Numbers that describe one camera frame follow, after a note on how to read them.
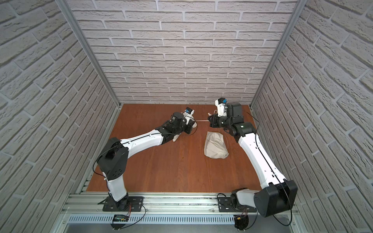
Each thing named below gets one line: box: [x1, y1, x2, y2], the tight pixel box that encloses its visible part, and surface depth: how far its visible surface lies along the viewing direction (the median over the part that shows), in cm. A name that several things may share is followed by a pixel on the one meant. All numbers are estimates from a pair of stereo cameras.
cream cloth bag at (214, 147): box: [203, 131, 230, 159], surface depth 86 cm
